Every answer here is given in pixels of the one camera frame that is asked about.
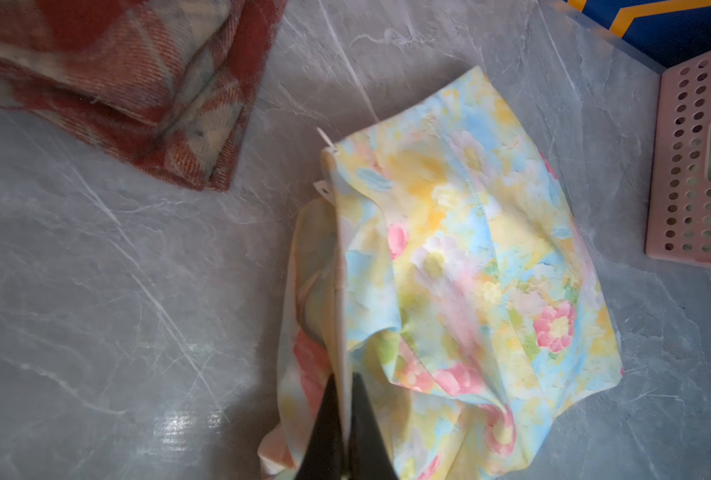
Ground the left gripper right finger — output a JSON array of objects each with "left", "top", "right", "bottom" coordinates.
[{"left": 348, "top": 374, "right": 397, "bottom": 480}]

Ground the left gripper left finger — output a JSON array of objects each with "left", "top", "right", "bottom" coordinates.
[{"left": 295, "top": 375, "right": 345, "bottom": 480}]

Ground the floral pastel skirt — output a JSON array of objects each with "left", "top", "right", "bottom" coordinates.
[{"left": 259, "top": 68, "right": 623, "bottom": 479}]

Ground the pink perforated plastic basket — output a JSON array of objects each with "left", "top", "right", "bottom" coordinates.
[{"left": 645, "top": 51, "right": 711, "bottom": 268}]

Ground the red plaid skirt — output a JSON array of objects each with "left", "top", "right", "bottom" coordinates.
[{"left": 0, "top": 0, "right": 286, "bottom": 191}]

